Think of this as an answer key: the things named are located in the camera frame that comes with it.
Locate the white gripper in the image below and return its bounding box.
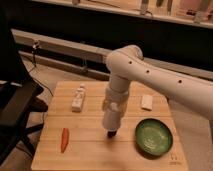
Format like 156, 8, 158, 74
102, 87, 129, 112

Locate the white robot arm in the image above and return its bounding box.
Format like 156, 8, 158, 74
105, 45, 213, 120

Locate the white rectangular block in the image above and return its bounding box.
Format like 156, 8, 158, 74
141, 94, 153, 111

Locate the white small bottle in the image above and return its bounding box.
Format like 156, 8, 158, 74
71, 84, 86, 112

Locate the green round plate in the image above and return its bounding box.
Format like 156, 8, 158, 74
135, 118, 173, 156

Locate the orange carrot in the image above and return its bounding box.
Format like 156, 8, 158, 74
61, 128, 69, 153

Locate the black chair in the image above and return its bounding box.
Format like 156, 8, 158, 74
0, 6, 48, 166

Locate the black cable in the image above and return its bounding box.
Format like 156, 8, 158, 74
31, 40, 54, 98

